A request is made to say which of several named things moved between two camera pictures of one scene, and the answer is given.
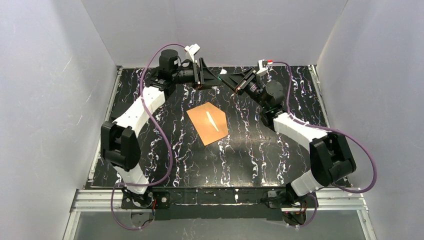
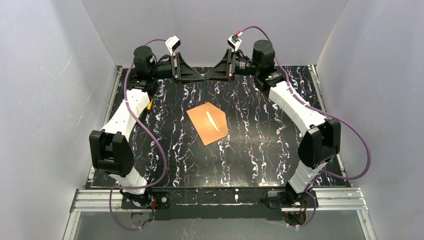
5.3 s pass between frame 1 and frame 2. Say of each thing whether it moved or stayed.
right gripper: moved
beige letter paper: stayed
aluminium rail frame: stayed
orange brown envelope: stayed
